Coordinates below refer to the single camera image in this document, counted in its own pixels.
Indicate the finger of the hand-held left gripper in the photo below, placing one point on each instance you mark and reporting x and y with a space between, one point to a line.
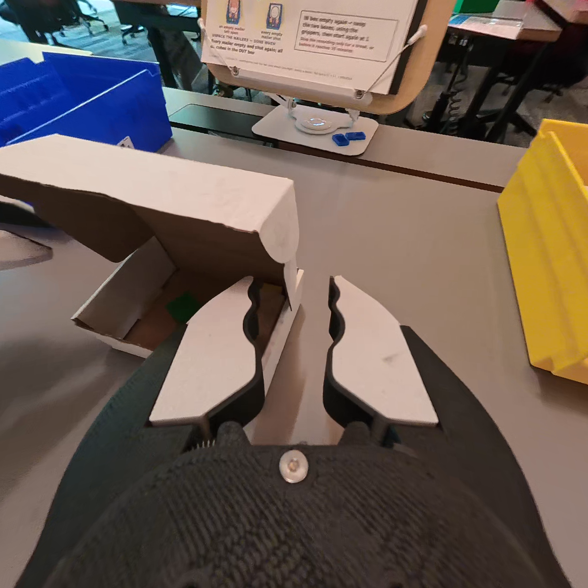
18 250

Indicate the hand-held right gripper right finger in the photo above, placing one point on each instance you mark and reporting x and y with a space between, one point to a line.
381 367

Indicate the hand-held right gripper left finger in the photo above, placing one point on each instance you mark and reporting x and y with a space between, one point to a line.
206 367

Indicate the green wooden cube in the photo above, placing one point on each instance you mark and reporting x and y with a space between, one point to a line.
181 307

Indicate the white cardboard mailer box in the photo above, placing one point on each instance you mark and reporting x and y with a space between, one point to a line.
160 183

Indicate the blue plastic bin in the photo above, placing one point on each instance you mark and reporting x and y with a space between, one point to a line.
115 115

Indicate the yellow plastic bin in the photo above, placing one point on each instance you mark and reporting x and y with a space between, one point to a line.
551 252

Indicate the blue plastic clip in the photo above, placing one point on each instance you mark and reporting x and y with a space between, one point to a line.
341 140
356 136

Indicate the black office chair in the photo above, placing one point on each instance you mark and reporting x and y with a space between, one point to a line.
41 18

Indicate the white display stand base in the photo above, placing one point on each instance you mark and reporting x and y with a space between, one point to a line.
285 133

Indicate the instruction sheet on clipboard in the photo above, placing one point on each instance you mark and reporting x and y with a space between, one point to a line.
404 101

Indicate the grey office desk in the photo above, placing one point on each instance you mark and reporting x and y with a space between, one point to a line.
505 27

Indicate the green plastic bin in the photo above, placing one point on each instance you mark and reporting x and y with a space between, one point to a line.
475 6

